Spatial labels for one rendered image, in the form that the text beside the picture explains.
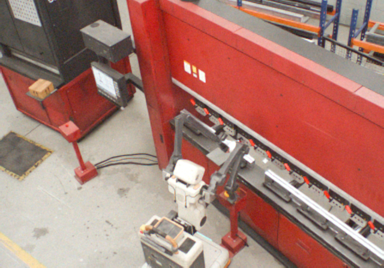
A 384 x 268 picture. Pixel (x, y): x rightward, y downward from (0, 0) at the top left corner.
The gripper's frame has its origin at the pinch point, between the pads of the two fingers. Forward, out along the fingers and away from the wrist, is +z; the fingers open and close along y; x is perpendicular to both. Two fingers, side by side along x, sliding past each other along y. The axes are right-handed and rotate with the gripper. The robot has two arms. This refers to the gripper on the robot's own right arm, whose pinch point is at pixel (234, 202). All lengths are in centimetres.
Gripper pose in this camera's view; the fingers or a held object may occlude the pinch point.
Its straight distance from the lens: 424.1
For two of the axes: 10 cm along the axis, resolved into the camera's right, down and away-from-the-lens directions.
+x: -6.7, -4.4, 6.0
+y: 7.0, -6.6, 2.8
